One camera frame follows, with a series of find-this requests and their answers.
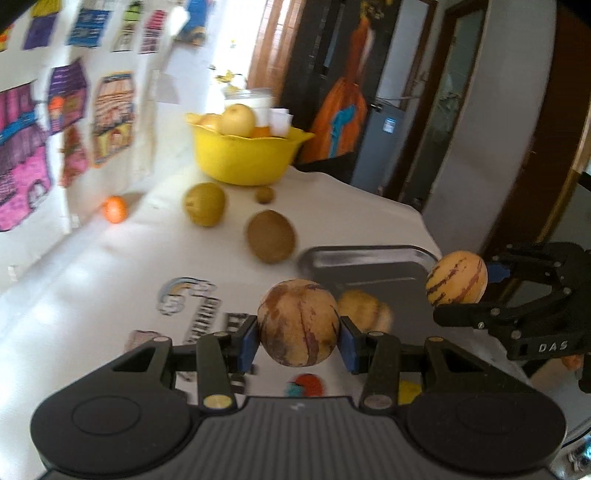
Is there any white printed tablecloth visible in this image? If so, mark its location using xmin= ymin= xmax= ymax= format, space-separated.
xmin=0 ymin=164 xmax=532 ymax=402

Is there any yellow flower twig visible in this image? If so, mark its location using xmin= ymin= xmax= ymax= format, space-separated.
xmin=215 ymin=69 xmax=247 ymax=90

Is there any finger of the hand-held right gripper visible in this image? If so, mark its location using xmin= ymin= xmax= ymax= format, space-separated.
xmin=433 ymin=288 xmax=565 ymax=331
xmin=485 ymin=242 xmax=562 ymax=284

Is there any orange tangerine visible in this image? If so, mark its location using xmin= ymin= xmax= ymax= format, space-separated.
xmin=102 ymin=196 xmax=128 ymax=224

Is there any large brown kiwi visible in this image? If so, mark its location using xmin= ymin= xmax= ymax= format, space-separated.
xmin=246 ymin=210 xmax=296 ymax=265

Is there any reddish wooden door frame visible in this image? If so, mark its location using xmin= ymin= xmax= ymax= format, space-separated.
xmin=247 ymin=0 xmax=305 ymax=97

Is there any pale yellow pear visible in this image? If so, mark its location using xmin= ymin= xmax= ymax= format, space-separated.
xmin=217 ymin=104 xmax=256 ymax=137

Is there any metal tray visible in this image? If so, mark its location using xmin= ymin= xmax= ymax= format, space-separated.
xmin=295 ymin=244 xmax=444 ymax=342

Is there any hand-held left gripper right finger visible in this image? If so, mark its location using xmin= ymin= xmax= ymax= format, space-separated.
xmin=341 ymin=316 xmax=498 ymax=413

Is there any white lidded jar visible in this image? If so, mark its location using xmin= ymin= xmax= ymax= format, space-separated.
xmin=224 ymin=88 xmax=273 ymax=127

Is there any dark wooden door frame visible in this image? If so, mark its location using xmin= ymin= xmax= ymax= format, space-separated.
xmin=480 ymin=0 xmax=591 ymax=259

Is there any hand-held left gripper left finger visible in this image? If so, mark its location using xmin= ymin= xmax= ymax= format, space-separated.
xmin=111 ymin=316 xmax=259 ymax=413

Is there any yellow plastic bowl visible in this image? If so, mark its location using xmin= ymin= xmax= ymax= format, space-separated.
xmin=186 ymin=113 xmax=315 ymax=186

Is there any orange dress woman painting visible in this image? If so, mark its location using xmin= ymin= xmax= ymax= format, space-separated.
xmin=298 ymin=0 xmax=402 ymax=162

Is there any large brown striped pepino melon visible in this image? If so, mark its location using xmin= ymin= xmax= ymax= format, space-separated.
xmin=257 ymin=278 xmax=341 ymax=367

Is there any coloured houses drawing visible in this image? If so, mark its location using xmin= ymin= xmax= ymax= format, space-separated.
xmin=0 ymin=0 xmax=178 ymax=234

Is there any grey appliance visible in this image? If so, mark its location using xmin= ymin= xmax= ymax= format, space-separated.
xmin=351 ymin=95 xmax=409 ymax=199

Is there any white paper carton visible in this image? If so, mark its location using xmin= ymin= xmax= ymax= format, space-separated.
xmin=269 ymin=108 xmax=293 ymax=138

